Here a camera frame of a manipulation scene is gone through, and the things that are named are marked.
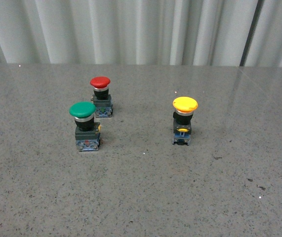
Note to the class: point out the yellow mushroom push button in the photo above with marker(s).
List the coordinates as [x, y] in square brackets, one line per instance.
[183, 113]

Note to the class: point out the red mushroom push button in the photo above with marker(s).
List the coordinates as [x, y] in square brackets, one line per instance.
[101, 97]

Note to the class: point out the green mushroom push button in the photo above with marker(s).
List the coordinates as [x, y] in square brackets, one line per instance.
[87, 132]

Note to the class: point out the white pleated curtain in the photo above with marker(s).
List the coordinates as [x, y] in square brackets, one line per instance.
[155, 32]

